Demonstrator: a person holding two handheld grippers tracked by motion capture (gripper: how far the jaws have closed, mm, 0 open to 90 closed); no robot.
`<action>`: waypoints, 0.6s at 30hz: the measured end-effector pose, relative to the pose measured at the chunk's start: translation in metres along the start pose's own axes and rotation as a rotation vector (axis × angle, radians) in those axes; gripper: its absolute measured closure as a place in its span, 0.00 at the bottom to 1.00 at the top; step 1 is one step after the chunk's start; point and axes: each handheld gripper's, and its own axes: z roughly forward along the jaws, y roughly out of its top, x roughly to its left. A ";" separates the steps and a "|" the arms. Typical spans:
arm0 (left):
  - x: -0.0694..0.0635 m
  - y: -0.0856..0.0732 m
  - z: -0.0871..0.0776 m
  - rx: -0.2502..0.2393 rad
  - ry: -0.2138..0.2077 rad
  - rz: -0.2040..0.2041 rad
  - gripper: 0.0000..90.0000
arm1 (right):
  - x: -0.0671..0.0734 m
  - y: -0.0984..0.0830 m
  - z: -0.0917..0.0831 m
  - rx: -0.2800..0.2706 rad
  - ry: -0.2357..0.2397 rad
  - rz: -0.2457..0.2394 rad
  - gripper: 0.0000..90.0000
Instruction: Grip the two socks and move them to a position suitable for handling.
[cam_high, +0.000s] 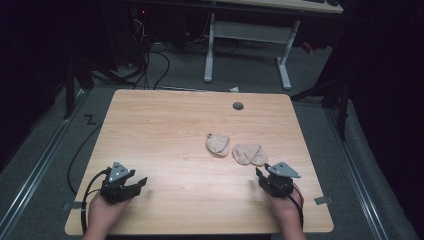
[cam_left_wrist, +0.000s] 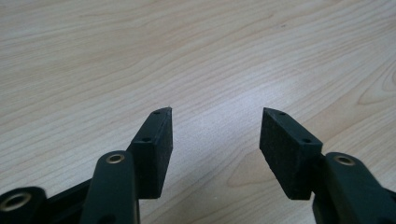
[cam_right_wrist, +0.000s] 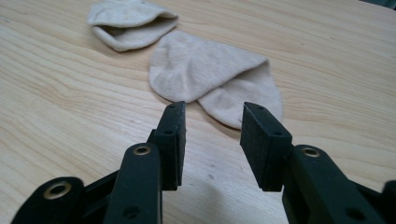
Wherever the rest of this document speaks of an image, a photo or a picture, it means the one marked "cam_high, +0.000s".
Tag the grey tape piece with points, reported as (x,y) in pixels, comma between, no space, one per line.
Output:
(323,200)
(72,206)

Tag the metal floor rail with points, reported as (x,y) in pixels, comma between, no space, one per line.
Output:
(36,170)
(358,180)

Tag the crumpled white paper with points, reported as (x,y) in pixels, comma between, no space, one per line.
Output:
(234,89)

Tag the beige sock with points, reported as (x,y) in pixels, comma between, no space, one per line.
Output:
(218,144)
(250,154)

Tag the person's left hand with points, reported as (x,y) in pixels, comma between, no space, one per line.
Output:
(104,209)

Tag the white metal desk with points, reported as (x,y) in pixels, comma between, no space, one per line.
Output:
(248,31)

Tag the red object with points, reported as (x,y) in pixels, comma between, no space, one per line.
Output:
(307,47)

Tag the dark computer tower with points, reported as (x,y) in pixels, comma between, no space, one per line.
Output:
(125,36)

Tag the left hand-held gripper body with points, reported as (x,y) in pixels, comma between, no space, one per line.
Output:
(117,186)

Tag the person's right hand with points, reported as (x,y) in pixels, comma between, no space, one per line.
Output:
(283,206)

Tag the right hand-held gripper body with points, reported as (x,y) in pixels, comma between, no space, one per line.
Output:
(280,181)

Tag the black metal stand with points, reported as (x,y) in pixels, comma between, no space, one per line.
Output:
(70,86)
(341,100)

